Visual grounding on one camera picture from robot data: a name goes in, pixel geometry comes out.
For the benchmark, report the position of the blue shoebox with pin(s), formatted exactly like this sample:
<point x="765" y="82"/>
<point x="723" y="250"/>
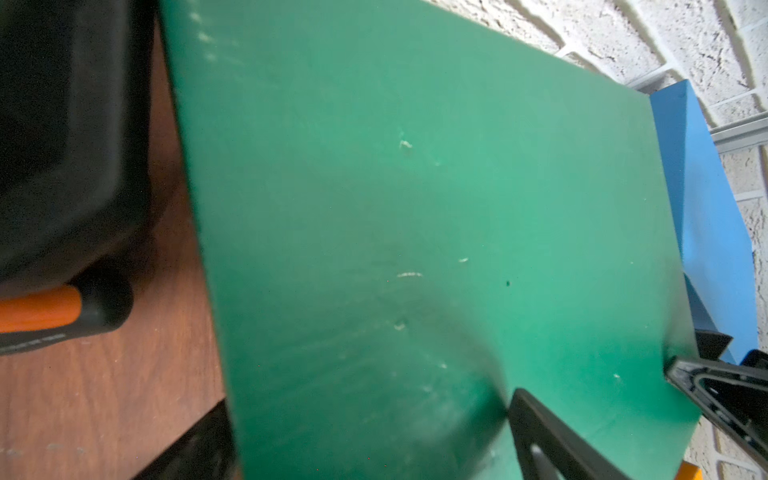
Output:
<point x="714" y="244"/>

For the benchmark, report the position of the green shoebox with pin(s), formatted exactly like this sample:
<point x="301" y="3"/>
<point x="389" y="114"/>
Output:
<point x="403" y="218"/>

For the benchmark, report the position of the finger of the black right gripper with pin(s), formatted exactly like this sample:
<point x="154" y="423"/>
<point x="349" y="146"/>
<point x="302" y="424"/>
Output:
<point x="732" y="397"/>

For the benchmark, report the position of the black plastic toolbox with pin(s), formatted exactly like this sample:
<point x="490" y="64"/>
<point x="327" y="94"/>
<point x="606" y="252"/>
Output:
<point x="75" y="107"/>

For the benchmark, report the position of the orange black screwdriver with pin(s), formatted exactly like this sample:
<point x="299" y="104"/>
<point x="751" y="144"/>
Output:
<point x="97" y="301"/>

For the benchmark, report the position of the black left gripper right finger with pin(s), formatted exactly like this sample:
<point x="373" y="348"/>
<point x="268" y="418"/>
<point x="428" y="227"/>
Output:
<point x="547" y="448"/>

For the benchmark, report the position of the orange shoebox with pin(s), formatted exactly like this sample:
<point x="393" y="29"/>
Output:
<point x="688" y="471"/>

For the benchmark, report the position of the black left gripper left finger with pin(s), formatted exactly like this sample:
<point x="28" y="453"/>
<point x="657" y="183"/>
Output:
<point x="205" y="451"/>

